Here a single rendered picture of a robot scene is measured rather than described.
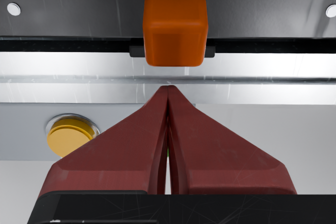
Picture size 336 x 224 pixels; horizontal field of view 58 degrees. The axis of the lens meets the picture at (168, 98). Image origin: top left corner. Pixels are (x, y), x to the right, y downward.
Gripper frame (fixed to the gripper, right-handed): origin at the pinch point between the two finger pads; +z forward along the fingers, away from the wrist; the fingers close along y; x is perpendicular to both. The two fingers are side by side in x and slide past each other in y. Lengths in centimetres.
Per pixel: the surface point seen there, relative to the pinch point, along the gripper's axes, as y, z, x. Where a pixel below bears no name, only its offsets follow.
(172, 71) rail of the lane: -0.4, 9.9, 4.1
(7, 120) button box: 13.6, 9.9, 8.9
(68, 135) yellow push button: 8.2, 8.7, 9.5
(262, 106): -11.5, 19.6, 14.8
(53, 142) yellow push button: 9.6, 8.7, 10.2
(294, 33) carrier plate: -8.3, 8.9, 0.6
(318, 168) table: -21.5, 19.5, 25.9
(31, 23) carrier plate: 8.9, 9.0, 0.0
